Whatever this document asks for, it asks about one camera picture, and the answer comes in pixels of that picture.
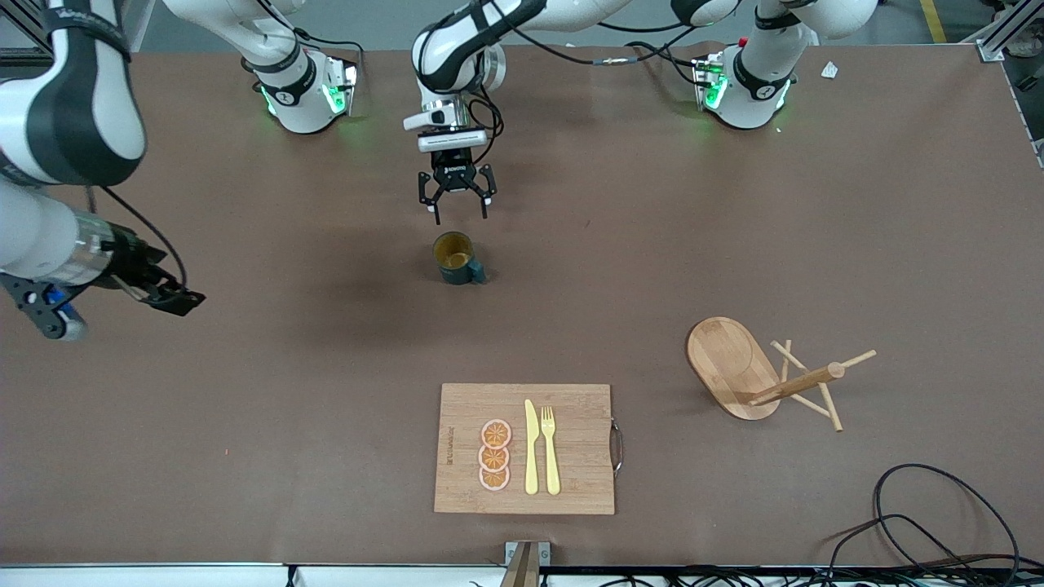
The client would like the dark teal mug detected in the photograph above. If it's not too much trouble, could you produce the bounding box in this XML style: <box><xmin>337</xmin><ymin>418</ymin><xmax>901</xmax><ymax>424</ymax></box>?
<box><xmin>432</xmin><ymin>232</ymin><xmax>488</xmax><ymax>286</ymax></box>

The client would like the brown table cover sheet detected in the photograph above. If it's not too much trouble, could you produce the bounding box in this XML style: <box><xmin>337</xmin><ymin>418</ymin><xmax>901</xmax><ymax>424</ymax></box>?
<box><xmin>0</xmin><ymin>41</ymin><xmax>1044</xmax><ymax>568</ymax></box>

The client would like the bamboo cutting board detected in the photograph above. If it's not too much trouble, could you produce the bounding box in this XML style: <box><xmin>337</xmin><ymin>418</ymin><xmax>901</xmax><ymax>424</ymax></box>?
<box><xmin>433</xmin><ymin>382</ymin><xmax>625</xmax><ymax>516</ymax></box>

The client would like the yellow plastic knife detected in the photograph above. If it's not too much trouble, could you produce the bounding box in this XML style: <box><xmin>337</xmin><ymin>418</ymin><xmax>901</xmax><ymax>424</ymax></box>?
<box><xmin>524</xmin><ymin>399</ymin><xmax>540</xmax><ymax>496</ymax></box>

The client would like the yellow plastic fork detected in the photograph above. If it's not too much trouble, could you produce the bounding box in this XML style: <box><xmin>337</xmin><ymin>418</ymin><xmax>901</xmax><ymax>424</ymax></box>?
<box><xmin>541</xmin><ymin>405</ymin><xmax>562</xmax><ymax>497</ymax></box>

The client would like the wooden mug tree stand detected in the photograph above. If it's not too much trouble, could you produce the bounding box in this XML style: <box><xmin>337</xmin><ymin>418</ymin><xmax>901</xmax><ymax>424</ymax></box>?
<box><xmin>686</xmin><ymin>316</ymin><xmax>879</xmax><ymax>433</ymax></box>

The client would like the brown wooden bar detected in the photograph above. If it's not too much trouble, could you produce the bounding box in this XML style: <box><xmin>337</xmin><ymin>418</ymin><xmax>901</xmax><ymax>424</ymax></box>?
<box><xmin>499</xmin><ymin>544</ymin><xmax>541</xmax><ymax>587</ymax></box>

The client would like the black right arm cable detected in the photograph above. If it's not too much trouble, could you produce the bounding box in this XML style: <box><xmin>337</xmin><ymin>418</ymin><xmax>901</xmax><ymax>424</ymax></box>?
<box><xmin>85</xmin><ymin>185</ymin><xmax>190</xmax><ymax>288</ymax></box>

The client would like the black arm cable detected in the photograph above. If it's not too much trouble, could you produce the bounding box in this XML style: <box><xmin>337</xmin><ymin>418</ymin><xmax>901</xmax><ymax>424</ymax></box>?
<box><xmin>463</xmin><ymin>0</ymin><xmax>740</xmax><ymax>166</ymax></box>
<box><xmin>85</xmin><ymin>185</ymin><xmax>190</xmax><ymax>288</ymax></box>

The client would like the black right base cable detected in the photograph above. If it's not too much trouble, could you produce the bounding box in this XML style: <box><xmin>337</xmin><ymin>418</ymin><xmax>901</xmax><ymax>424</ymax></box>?
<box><xmin>253</xmin><ymin>0</ymin><xmax>365</xmax><ymax>82</ymax></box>

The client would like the black base cable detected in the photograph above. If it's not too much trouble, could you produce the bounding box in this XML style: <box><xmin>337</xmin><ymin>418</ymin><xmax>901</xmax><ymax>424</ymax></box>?
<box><xmin>253</xmin><ymin>0</ymin><xmax>365</xmax><ymax>82</ymax></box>
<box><xmin>644</xmin><ymin>45</ymin><xmax>704</xmax><ymax>87</ymax></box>

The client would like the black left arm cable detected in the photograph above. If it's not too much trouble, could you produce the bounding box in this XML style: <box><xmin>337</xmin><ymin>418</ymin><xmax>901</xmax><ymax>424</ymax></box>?
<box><xmin>463</xmin><ymin>0</ymin><xmax>740</xmax><ymax>166</ymax></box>

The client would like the black left base cable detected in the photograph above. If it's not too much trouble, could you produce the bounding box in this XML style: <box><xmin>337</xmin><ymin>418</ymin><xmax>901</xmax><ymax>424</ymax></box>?
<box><xmin>644</xmin><ymin>45</ymin><xmax>704</xmax><ymax>87</ymax></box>

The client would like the aluminium frame profile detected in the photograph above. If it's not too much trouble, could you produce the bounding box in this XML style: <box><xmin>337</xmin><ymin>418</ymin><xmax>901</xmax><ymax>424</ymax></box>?
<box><xmin>975</xmin><ymin>0</ymin><xmax>1044</xmax><ymax>64</ymax></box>
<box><xmin>0</xmin><ymin>0</ymin><xmax>51</xmax><ymax>68</ymax></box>

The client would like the white table edge rail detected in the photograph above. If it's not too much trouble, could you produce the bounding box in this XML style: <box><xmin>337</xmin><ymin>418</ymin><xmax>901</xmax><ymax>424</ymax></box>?
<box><xmin>0</xmin><ymin>563</ymin><xmax>508</xmax><ymax>587</ymax></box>

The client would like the black looped floor cable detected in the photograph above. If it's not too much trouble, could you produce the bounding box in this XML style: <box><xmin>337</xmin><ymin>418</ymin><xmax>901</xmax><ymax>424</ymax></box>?
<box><xmin>873</xmin><ymin>463</ymin><xmax>1022</xmax><ymax>572</ymax></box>
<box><xmin>825</xmin><ymin>513</ymin><xmax>980</xmax><ymax>573</ymax></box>

